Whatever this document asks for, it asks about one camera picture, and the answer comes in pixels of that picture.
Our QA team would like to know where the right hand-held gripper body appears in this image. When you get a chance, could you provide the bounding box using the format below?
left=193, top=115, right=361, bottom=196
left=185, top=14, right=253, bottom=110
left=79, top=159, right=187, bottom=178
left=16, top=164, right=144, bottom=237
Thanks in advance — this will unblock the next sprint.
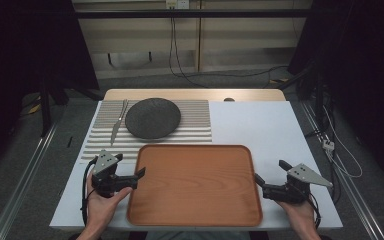
left=262, top=162, right=334, bottom=205

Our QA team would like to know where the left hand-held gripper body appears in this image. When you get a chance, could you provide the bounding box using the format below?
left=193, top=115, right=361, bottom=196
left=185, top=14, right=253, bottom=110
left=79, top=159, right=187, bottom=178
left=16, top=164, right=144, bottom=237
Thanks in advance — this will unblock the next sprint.
left=91, top=149, right=139, bottom=198

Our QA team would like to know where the brown wooden tray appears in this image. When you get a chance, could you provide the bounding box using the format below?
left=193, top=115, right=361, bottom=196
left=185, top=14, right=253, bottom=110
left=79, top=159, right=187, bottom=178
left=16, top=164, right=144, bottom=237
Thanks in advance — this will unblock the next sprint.
left=126, top=143, right=264, bottom=229

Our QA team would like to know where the person's right hand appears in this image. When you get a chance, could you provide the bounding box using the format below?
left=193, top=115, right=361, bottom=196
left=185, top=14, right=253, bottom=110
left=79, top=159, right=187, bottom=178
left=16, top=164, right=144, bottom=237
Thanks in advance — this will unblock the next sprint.
left=275, top=199, right=317, bottom=232

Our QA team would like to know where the person's left hand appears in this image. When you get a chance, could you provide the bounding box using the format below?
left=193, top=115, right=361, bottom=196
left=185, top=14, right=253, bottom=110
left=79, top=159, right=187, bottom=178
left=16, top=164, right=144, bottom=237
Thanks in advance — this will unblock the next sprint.
left=85, top=181, right=134, bottom=232

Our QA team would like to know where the silver table knife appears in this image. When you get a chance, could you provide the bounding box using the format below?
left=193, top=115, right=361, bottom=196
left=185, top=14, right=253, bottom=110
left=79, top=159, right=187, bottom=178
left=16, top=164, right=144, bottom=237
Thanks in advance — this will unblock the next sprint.
left=109, top=98, right=130, bottom=148

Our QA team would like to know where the white power strip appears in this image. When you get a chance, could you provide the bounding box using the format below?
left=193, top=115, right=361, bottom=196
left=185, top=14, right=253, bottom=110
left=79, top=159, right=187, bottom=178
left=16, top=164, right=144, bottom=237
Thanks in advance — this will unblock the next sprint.
left=321, top=139, right=336, bottom=152

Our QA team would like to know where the dark grey round plate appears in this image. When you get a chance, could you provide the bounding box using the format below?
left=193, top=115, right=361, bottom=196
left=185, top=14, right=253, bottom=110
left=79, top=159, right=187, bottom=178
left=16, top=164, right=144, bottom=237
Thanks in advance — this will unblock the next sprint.
left=124, top=97, right=182, bottom=141

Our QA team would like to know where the black metal stand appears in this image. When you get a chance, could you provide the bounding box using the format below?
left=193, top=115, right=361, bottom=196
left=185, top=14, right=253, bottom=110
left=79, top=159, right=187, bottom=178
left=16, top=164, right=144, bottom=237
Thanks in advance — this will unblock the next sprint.
left=38, top=74, right=54, bottom=138

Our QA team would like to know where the striped grey placemat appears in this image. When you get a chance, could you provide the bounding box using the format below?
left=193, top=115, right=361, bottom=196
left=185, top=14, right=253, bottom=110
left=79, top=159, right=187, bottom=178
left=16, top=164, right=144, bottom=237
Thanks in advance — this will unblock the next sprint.
left=79, top=99, right=214, bottom=165

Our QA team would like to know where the black curtain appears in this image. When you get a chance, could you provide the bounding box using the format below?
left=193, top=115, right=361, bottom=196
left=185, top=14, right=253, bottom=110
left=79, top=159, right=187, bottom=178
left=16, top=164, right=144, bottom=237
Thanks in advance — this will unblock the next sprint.
left=0, top=0, right=101, bottom=188
left=286, top=0, right=384, bottom=183

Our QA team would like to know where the black horizontal metal bar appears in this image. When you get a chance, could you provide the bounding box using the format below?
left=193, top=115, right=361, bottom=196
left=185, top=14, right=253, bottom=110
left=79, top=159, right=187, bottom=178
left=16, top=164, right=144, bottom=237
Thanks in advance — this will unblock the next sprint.
left=74, top=8, right=315, bottom=20

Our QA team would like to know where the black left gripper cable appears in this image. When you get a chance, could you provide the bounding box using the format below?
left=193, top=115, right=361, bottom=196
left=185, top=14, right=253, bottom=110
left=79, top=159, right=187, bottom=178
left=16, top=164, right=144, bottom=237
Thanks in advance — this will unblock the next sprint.
left=80, top=155, right=100, bottom=228

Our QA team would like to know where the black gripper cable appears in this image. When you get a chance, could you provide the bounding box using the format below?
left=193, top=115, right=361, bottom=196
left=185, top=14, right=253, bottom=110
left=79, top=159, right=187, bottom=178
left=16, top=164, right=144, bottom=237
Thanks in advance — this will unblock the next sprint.
left=307, top=192, right=323, bottom=231
left=80, top=155, right=100, bottom=228

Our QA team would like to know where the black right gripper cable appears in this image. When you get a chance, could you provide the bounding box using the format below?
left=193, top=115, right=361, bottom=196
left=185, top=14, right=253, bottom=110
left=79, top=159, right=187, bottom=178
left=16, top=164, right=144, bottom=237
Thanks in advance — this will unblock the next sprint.
left=307, top=192, right=323, bottom=231

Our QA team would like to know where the white cable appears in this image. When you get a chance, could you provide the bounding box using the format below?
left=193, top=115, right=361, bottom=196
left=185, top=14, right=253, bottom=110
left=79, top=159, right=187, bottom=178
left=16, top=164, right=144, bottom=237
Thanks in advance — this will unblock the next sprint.
left=322, top=105, right=364, bottom=180

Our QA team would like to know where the aluminium floor rail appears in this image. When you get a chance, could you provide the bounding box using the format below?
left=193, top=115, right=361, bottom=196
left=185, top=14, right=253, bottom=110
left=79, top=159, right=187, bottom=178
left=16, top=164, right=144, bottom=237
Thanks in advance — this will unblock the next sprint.
left=300, top=99, right=384, bottom=240
left=0, top=122, right=60, bottom=240

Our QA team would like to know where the black floor cable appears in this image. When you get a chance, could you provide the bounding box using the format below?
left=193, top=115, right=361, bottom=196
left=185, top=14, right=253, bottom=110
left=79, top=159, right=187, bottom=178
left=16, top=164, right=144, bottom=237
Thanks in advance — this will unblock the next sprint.
left=179, top=65, right=290, bottom=88

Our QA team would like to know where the black hanging cable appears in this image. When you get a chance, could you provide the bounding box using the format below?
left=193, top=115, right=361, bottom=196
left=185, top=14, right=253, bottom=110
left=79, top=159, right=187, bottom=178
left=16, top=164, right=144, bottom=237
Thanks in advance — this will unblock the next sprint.
left=168, top=16, right=212, bottom=90

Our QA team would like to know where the white wall socket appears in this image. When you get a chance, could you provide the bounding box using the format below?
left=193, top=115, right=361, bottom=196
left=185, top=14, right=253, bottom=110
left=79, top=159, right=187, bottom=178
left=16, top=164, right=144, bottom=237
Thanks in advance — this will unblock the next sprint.
left=165, top=0, right=191, bottom=10

